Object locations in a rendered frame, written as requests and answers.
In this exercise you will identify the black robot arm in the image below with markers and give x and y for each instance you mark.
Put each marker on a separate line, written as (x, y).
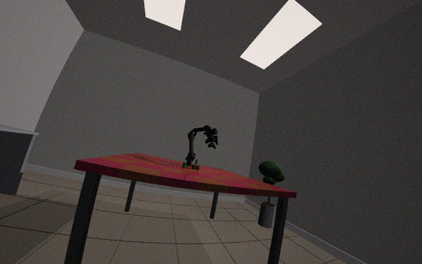
(209, 132)

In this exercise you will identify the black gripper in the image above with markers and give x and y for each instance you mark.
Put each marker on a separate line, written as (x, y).
(213, 139)

